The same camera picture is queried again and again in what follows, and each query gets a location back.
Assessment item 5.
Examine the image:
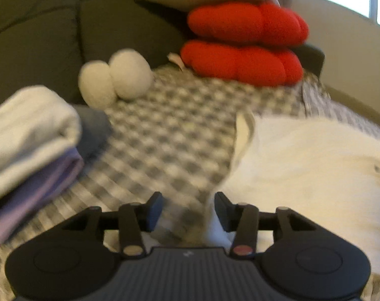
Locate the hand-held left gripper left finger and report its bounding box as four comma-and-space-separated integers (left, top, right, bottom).
61, 192, 163, 259

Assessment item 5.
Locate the grey white checkered blanket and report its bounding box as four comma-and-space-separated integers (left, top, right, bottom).
0, 67, 380, 301

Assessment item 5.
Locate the red knitted cushion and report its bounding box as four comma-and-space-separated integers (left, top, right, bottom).
180, 40, 304, 87
187, 3, 310, 49

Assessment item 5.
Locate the folded white garment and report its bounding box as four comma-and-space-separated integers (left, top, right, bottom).
0, 85, 83, 206

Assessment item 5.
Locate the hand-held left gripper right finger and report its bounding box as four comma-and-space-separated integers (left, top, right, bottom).
214, 192, 313, 258

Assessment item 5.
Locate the cream white garment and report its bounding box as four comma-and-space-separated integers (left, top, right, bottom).
206, 111, 380, 276

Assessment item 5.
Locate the dark grey sofa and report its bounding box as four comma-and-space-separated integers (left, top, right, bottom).
0, 0, 325, 112

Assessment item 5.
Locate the folded purple garment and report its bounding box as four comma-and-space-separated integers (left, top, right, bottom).
0, 147, 84, 250

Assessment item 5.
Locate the white plush toy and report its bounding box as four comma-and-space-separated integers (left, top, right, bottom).
78, 48, 154, 110

